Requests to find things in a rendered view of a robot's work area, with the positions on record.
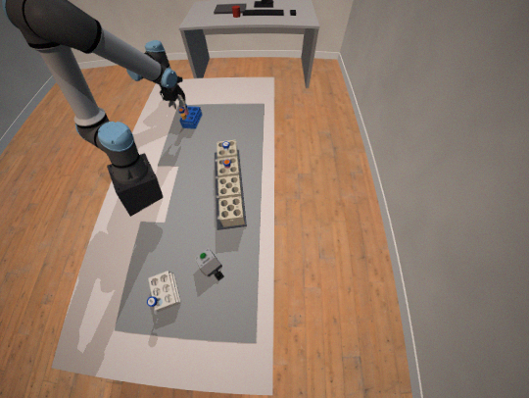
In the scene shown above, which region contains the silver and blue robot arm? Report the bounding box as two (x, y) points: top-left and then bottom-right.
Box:
(2, 0), (183, 184)

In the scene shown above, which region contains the beige bucket adapter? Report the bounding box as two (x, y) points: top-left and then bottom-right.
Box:
(217, 157), (240, 178)
(218, 175), (242, 199)
(217, 140), (238, 159)

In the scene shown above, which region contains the blue tube rack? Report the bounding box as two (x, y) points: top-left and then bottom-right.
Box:
(179, 106), (202, 129)

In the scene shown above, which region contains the grey flat mat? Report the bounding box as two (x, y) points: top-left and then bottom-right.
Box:
(115, 104), (265, 343)

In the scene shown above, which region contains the cream bucket adapter with holes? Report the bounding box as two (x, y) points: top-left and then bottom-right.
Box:
(218, 197), (245, 227)

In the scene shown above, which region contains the white tube rack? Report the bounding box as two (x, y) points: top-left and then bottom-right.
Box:
(149, 272), (181, 311)

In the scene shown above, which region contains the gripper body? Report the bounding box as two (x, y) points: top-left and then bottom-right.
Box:
(160, 84), (180, 101)

